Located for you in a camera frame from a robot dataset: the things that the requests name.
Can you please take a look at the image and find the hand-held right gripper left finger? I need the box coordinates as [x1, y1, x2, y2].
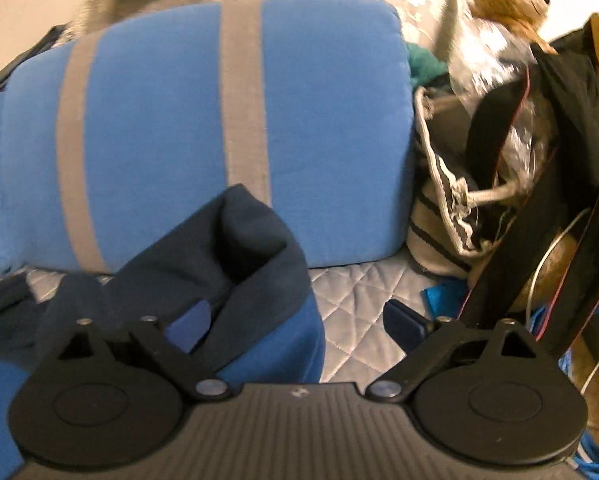
[40, 304, 229, 402]

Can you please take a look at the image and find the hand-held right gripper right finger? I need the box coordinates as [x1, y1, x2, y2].
[368, 299, 551, 403]

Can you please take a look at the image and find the blue hoodie with navy hood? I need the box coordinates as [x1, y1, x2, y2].
[0, 182, 327, 480]

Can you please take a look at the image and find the small blue packet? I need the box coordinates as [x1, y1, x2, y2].
[421, 282, 469, 320]

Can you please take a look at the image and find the grey quilted bed cover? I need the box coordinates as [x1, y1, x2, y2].
[24, 0, 475, 391]

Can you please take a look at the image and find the striped canvas tote bag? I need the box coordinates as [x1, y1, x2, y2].
[408, 85, 530, 279]

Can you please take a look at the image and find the teal cloth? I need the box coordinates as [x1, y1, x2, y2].
[404, 42, 451, 87]

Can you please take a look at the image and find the clear plastic bag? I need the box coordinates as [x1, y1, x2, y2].
[447, 15, 560, 183]

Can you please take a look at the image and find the white wire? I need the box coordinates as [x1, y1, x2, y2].
[528, 207, 599, 396]

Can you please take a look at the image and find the blue cable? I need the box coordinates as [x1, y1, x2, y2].
[524, 304, 599, 480]

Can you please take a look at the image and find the black bag with straps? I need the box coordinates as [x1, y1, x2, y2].
[457, 15, 599, 361]

